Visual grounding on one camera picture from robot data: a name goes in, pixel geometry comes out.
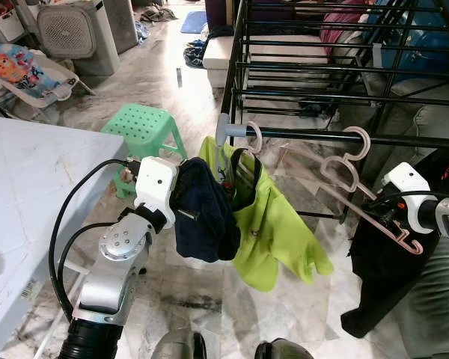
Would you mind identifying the black metal drying rack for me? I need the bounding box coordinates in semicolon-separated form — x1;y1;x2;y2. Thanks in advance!
214;0;449;221

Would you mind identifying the navy blue garment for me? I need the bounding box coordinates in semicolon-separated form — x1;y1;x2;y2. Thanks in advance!
170;157;242;263

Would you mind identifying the blue floor mat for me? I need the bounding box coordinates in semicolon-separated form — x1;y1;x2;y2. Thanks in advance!
180;10;209;35

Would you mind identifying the colourful baby bouncer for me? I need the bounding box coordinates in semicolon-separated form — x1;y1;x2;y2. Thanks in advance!
0;43;96;122

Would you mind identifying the blue cloth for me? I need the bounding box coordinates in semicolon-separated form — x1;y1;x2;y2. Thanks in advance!
365;0;449;83

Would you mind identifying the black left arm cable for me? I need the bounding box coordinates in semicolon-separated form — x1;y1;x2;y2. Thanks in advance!
49;157;141;324

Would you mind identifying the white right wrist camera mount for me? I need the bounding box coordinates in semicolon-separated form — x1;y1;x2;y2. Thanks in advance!
382;162;436;235

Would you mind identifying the clear pink plastic hanger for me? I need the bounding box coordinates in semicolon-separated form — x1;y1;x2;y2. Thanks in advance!
245;121;265;156
278;126;373;203
320;156;426;256

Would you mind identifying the grey robot left leg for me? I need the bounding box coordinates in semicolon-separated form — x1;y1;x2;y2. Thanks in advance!
151;329;207;359

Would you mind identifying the white air purifier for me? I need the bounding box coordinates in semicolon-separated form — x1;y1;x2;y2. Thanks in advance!
36;0;122;77

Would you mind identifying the lime green shirt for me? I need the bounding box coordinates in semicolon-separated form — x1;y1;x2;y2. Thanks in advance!
198;136;335;292

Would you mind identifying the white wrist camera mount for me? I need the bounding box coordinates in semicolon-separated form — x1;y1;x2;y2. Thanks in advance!
134;156;181;230
382;162;436;235

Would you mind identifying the green plastic stool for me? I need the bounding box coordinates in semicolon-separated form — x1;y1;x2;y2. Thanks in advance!
101;103;188;200

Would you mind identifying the magenta cloth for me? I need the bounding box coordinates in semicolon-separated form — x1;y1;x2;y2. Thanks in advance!
320;0;369;59

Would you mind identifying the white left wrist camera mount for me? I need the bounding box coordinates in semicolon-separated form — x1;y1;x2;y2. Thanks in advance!
134;156;181;230

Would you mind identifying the grey green leather sofa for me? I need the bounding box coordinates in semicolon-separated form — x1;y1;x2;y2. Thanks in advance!
333;75;449;359

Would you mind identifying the white storage box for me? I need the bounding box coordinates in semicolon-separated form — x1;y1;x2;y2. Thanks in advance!
204;34;332;92

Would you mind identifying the long black garment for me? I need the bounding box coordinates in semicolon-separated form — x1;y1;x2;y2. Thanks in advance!
340;148;449;339

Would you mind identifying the grey tower appliance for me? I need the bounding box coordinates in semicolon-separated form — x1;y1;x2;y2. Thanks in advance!
101;0;141;55

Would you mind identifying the light blue folding table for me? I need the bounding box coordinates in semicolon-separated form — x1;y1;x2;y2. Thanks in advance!
0;114;129;354

